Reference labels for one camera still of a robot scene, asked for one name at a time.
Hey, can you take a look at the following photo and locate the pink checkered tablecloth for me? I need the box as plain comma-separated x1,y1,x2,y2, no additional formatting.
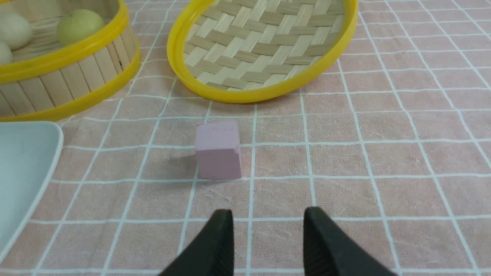
1,0,490,276

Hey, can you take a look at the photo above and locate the white square plate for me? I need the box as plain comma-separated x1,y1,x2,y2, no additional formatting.
0,121,64,260

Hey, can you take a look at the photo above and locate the woven bamboo steamer lid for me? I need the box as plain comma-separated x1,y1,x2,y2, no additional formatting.
167,0,358,104

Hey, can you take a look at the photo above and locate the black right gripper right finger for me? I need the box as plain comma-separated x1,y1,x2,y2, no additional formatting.
303,207,395,276

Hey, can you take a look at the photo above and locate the pink cube block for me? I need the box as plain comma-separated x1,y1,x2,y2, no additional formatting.
195,120,242,180

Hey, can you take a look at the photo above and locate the pale steamed bun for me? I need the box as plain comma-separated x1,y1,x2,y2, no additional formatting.
0,11,33,51
0,41,13,65

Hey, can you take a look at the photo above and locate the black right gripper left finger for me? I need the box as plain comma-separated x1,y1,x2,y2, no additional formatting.
159,209,234,276

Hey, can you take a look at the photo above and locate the bamboo steamer basket yellow rim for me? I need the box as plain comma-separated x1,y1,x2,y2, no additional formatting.
0,0,142,122

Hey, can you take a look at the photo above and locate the yellow-green steamed bun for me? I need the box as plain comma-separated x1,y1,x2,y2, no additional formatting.
56,9,105,46

